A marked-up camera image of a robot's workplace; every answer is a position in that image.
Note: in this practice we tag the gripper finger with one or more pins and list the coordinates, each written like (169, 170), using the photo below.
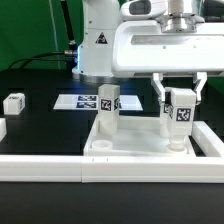
(156, 82)
(199, 79)

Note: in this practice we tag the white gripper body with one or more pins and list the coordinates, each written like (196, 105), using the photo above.
(140, 48)

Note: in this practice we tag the white square table top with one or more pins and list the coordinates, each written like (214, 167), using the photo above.
(135, 136)

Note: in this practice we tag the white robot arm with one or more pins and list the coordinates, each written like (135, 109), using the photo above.
(103, 17)

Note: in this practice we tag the white sheet with AprilTags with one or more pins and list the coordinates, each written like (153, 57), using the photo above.
(90, 102)

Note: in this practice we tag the white U-shaped obstacle fence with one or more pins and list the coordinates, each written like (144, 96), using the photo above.
(207, 166)

